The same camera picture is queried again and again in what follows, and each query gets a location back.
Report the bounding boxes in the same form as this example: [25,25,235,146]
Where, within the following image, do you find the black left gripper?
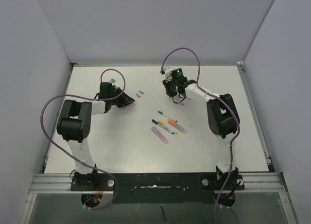
[108,87,134,108]

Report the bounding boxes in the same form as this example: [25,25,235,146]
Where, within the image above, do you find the green marker pen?
[157,110,175,121]

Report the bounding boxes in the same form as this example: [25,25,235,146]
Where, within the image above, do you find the orange cap highlighter pen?
[168,119,188,134]

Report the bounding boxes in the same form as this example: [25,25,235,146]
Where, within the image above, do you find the yellow marker pen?
[158,121,178,135]

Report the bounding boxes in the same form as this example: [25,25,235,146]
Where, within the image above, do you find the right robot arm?
[160,68,240,190]

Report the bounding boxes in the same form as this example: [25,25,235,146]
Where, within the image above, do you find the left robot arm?
[56,82,135,190]

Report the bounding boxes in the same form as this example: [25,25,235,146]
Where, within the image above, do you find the pink highlighter pen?
[151,126,169,144]

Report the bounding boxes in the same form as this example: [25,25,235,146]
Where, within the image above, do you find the navy blue marker pen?
[152,119,176,135]

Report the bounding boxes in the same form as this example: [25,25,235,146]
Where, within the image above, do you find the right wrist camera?
[160,66,173,82]

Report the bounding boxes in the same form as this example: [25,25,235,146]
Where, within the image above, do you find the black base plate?
[70,172,245,208]

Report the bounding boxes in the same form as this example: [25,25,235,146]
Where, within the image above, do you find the aluminium frame rail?
[28,172,286,194]

